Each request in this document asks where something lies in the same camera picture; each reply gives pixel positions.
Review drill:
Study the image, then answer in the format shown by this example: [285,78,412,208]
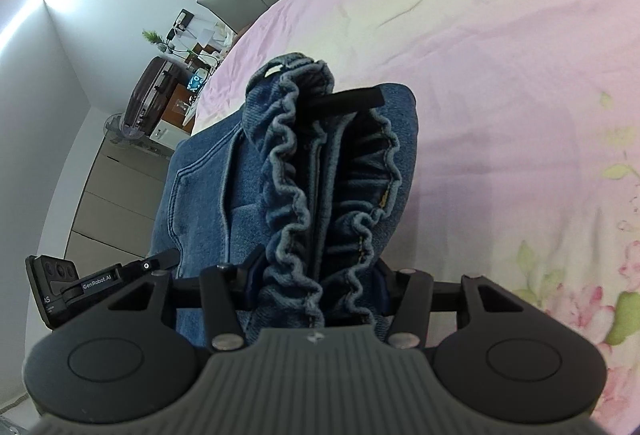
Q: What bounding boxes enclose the blue denim jeans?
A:
[150,53,419,341]

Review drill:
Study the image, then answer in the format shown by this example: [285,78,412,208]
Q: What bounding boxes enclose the beige drawer cabinet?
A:
[64,114,189,276]

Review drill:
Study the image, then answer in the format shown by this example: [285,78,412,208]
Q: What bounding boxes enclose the cluttered wooden bedside table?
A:
[155,8,238,131]

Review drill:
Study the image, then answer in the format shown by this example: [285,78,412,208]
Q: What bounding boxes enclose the pink floral bed sheet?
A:
[195,0,639,434]

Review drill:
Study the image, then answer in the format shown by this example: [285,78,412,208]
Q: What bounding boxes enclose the small green potted plant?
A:
[141,29,164,45]

